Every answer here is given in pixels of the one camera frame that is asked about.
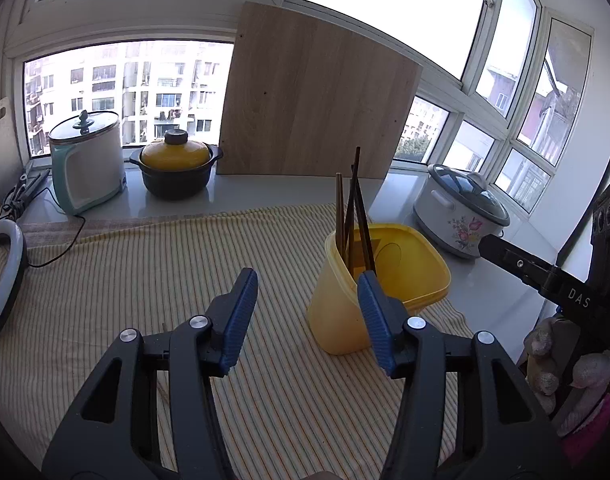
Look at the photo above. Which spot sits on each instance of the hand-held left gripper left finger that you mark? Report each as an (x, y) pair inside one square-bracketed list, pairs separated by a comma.
[(240, 320)]

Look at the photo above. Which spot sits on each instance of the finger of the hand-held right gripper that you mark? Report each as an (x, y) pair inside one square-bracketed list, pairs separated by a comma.
[(520, 262)]

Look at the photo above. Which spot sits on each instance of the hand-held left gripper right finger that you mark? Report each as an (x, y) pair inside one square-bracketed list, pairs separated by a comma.
[(375, 320)]

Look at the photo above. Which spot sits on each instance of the yellow plastic container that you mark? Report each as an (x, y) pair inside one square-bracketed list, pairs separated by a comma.
[(335, 310)]

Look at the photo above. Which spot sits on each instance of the black chopstick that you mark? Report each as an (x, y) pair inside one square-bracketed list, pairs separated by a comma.
[(354, 185), (364, 225)]

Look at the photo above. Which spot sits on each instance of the person's right hand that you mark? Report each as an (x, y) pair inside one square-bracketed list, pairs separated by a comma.
[(542, 360)]

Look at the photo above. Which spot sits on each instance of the white floral slow cooker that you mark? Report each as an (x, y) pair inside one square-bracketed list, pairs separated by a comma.
[(450, 230)]

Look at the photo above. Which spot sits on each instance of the glass slow cooker lid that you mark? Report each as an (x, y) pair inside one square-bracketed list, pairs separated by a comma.
[(472, 195)]

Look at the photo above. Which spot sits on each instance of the yellow striped cloth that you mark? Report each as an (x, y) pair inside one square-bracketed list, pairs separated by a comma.
[(135, 270)]

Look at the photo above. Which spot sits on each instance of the black ceramic pot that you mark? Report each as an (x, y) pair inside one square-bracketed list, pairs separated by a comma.
[(175, 182)]

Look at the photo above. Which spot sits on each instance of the yellow pot lid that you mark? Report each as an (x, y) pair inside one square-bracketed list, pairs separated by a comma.
[(177, 152)]

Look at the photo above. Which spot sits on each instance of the brown cloth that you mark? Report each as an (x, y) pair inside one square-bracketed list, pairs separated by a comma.
[(50, 234)]

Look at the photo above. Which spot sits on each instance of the white and teal electric cooker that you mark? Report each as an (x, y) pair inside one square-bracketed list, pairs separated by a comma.
[(90, 175)]

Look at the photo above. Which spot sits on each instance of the light wooden board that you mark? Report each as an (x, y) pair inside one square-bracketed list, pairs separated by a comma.
[(315, 95)]

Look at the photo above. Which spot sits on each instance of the glass lid with teal knob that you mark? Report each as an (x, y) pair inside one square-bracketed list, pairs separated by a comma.
[(85, 127)]

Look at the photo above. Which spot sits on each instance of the black folding stand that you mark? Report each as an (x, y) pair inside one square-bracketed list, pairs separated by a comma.
[(27, 190)]

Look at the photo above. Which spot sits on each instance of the white cutting board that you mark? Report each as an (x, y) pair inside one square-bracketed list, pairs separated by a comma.
[(0, 150)]

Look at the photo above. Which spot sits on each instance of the white window frame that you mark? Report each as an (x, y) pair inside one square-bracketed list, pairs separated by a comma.
[(135, 20)]

